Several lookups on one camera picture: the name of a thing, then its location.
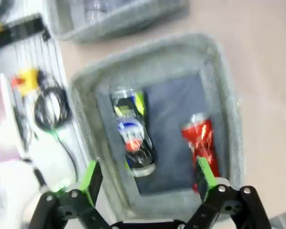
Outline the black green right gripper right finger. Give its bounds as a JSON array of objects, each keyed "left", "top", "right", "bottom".
[{"left": 184, "top": 156, "right": 271, "bottom": 229}]

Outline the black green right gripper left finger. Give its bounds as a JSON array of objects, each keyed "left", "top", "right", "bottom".
[{"left": 28, "top": 160, "right": 112, "bottom": 229}]

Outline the red foil snack bag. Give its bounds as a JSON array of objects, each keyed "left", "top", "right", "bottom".
[{"left": 180, "top": 113, "right": 222, "bottom": 194}]

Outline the black blue yellow can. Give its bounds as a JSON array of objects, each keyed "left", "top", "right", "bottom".
[{"left": 109, "top": 86, "right": 158, "bottom": 177}]

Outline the large grey felt basket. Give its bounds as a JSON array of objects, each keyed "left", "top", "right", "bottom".
[{"left": 70, "top": 33, "right": 245, "bottom": 225}]

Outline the small grey felt basket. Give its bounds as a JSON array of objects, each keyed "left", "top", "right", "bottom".
[{"left": 49, "top": 0, "right": 190, "bottom": 43}]

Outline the yellow and red connector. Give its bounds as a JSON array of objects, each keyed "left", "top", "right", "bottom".
[{"left": 11, "top": 67, "right": 43, "bottom": 96}]

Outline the clear plastic bottle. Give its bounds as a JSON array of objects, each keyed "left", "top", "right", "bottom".
[{"left": 83, "top": 0, "right": 116, "bottom": 23}]

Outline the coiled black cable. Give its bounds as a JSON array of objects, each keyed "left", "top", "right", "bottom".
[{"left": 34, "top": 86, "right": 72, "bottom": 131}]

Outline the aluminium slotted base plate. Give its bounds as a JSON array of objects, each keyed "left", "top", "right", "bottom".
[{"left": 0, "top": 14, "right": 89, "bottom": 191}]

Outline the black bracket block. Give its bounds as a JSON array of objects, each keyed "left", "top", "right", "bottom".
[{"left": 0, "top": 13, "right": 51, "bottom": 49}]

